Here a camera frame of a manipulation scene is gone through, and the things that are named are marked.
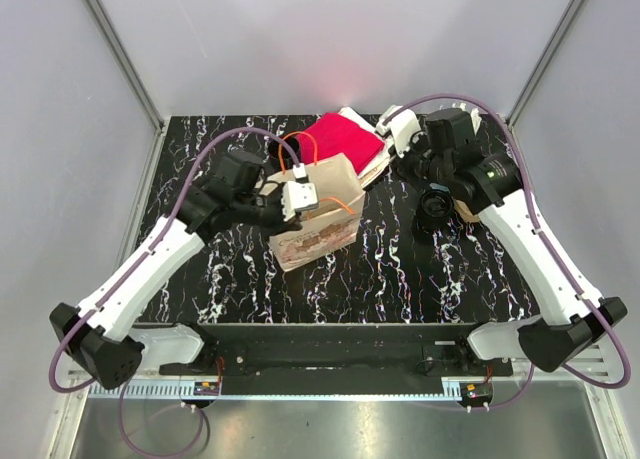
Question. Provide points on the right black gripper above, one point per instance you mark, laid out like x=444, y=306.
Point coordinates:
x=405, y=158

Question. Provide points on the paper takeout bag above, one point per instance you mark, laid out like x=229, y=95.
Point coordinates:
x=335, y=220

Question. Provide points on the red folded cloth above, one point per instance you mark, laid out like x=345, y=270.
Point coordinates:
x=333, y=134

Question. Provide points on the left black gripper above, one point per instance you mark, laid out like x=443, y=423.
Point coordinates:
x=281, y=226

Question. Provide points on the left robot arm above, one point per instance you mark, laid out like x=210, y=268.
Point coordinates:
x=99, y=333

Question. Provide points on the stack of napkins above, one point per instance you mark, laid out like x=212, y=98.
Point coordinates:
x=381, y=161

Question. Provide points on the black cup lid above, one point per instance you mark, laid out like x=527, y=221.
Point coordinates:
x=434, y=209

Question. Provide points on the bottom cardboard cup carrier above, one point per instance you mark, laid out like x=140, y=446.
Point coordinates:
x=464, y=212

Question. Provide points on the black coffee cup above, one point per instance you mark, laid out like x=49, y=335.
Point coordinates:
x=276, y=150

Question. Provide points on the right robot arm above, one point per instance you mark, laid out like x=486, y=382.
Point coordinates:
x=573, y=313

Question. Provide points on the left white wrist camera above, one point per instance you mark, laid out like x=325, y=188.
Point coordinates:
x=298, y=194

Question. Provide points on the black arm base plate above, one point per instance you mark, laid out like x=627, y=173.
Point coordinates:
x=337, y=359

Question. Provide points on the aluminium frame rail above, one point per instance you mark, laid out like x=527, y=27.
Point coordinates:
x=321, y=412

